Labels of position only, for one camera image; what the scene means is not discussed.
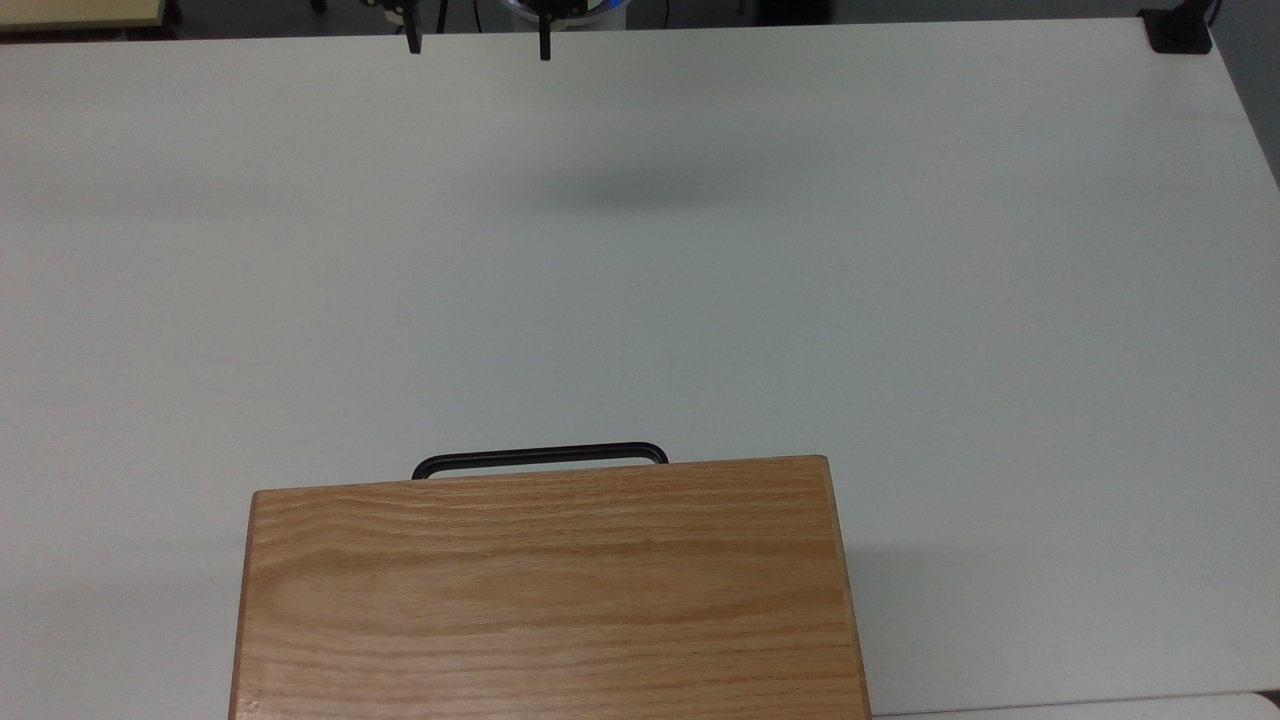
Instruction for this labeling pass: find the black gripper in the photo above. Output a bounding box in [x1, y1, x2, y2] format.
[365, 0, 591, 62]

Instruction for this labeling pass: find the black metal drawer handle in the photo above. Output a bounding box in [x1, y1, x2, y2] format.
[411, 442, 669, 480]

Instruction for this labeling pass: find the wooden drawer cabinet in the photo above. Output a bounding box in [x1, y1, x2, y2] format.
[228, 455, 872, 720]

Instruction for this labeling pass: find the yellow wooden table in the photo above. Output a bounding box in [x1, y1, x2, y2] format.
[0, 0, 167, 33]

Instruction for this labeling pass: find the black table clamp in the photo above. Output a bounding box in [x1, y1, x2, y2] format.
[1139, 7, 1214, 54]

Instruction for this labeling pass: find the white side table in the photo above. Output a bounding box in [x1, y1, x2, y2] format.
[872, 691, 1280, 720]

